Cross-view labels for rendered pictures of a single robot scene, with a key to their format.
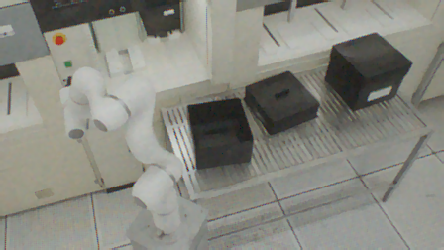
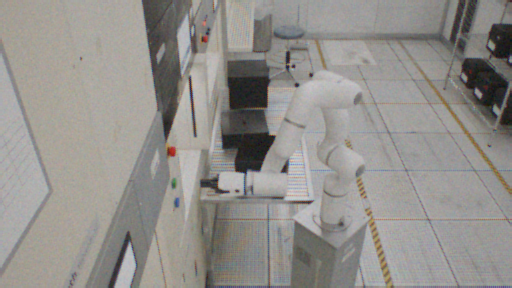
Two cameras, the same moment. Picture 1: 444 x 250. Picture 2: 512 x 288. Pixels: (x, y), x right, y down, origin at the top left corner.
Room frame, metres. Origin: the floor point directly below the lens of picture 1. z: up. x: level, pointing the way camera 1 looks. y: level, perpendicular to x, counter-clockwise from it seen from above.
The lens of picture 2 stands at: (0.88, 1.65, 2.25)
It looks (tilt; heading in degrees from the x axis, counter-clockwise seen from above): 34 degrees down; 280
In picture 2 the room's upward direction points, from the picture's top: straight up
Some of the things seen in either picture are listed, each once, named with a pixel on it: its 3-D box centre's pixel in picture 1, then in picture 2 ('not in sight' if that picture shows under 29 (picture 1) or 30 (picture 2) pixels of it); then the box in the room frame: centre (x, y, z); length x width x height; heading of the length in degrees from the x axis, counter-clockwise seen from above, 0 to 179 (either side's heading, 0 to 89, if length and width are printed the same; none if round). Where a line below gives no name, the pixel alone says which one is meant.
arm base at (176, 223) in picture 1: (166, 212); (333, 203); (0.78, 0.07, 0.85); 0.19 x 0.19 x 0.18
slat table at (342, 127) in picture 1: (281, 159); (258, 178); (1.27, -0.64, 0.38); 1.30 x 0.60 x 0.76; 99
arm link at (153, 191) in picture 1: (155, 193); (343, 172); (0.76, 0.09, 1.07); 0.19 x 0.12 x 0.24; 139
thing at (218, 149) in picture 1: (218, 132); (263, 160); (1.17, -0.23, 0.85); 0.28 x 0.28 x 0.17; 1
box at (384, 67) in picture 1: (365, 71); (247, 83); (1.43, -1.07, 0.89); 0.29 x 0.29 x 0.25; 13
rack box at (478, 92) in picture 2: not in sight; (491, 88); (-0.80, -2.54, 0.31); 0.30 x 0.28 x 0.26; 99
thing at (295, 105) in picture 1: (280, 99); (244, 126); (1.36, -0.60, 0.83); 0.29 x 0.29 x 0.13; 16
